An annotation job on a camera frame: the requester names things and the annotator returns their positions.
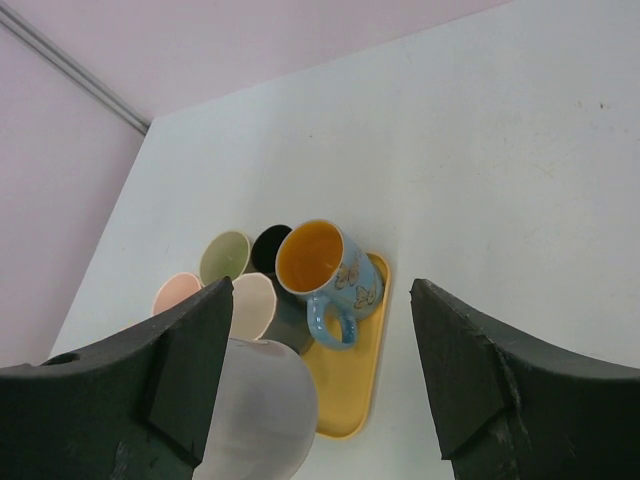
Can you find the brown dark mug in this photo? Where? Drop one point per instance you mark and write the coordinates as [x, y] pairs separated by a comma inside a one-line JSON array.
[[266, 246]]

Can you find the light grey mug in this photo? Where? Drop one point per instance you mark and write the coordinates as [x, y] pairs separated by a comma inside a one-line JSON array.
[[265, 415]]

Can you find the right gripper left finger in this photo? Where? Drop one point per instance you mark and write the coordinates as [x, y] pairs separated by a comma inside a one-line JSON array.
[[135, 405]]

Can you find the dark grey mug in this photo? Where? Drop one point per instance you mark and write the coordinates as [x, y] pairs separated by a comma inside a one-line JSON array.
[[264, 310]]

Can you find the blue butterfly mug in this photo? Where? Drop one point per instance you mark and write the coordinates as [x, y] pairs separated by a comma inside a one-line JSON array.
[[320, 264]]

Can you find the yellow tray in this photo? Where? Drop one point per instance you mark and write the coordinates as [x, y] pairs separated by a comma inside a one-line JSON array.
[[345, 381]]

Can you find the pink mug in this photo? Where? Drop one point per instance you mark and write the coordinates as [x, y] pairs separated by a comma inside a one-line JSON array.
[[175, 290]]

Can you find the light green mug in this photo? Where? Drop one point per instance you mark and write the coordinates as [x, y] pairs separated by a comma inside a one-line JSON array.
[[227, 255]]

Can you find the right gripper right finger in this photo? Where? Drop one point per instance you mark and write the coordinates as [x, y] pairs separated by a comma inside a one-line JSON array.
[[507, 405]]

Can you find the left aluminium frame post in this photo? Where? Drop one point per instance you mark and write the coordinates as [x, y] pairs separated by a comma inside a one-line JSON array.
[[29, 35]]

